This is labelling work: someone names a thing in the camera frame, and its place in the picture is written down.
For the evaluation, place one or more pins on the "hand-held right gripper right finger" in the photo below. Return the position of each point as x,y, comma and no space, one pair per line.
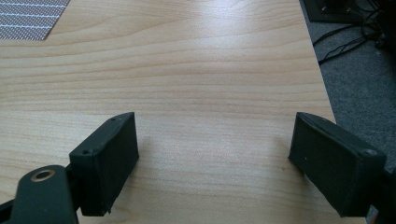
334,165

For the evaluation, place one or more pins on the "grey striped woven mat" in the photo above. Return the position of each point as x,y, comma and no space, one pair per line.
26,18

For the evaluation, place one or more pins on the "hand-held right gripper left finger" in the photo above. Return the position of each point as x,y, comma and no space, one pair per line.
107,161

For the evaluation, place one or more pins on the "black equipment base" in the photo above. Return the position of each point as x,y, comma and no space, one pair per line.
334,11

